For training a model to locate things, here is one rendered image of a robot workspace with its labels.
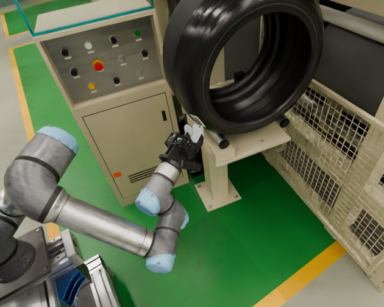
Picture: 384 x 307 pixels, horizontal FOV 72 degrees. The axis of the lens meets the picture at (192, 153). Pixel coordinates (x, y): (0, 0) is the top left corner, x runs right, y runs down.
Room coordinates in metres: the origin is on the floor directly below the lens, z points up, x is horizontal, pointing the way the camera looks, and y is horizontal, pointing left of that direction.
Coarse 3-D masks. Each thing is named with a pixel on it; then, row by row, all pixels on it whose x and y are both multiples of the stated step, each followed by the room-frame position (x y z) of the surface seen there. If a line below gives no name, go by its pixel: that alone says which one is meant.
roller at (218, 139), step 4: (212, 132) 0.84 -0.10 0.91; (212, 136) 0.83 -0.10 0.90; (216, 136) 0.80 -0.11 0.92; (220, 136) 0.79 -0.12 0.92; (224, 136) 0.79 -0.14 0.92; (216, 140) 0.79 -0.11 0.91; (220, 140) 0.78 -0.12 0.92; (224, 140) 0.77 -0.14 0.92; (228, 140) 0.78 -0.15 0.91; (220, 144) 0.76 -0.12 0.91; (224, 144) 0.76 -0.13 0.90; (228, 144) 0.77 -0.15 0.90; (224, 148) 0.76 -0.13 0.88
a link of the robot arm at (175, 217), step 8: (176, 200) 0.49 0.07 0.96; (168, 208) 0.46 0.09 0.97; (176, 208) 0.47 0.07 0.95; (184, 208) 0.49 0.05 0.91; (160, 216) 0.45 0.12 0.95; (168, 216) 0.44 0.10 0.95; (176, 216) 0.44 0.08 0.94; (184, 216) 0.46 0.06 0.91; (160, 224) 0.42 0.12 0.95; (168, 224) 0.42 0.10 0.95; (176, 224) 0.42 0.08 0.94; (184, 224) 0.45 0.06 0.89
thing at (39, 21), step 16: (16, 0) 1.24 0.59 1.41; (32, 0) 1.25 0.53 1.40; (48, 0) 1.27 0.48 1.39; (64, 0) 1.28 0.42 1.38; (80, 0) 1.30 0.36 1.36; (96, 0) 1.32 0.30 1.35; (112, 0) 1.33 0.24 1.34; (128, 0) 1.35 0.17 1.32; (144, 0) 1.37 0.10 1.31; (32, 16) 1.25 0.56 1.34; (48, 16) 1.26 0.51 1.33; (64, 16) 1.28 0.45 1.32; (80, 16) 1.29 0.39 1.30; (96, 16) 1.31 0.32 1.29; (112, 16) 1.32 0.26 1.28; (32, 32) 1.23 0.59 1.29; (48, 32) 1.25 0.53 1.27
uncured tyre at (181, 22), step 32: (192, 0) 0.90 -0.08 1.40; (224, 0) 0.79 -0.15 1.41; (256, 0) 0.78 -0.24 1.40; (288, 0) 0.81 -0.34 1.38; (192, 32) 0.78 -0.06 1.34; (224, 32) 0.76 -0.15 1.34; (288, 32) 1.07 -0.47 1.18; (320, 32) 0.85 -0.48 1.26; (192, 64) 0.75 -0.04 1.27; (256, 64) 1.10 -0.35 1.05; (288, 64) 1.01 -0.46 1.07; (192, 96) 0.74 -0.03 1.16; (224, 96) 1.04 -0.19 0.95; (256, 96) 1.02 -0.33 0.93; (288, 96) 0.84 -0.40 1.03; (224, 128) 0.76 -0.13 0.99; (256, 128) 0.79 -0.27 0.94
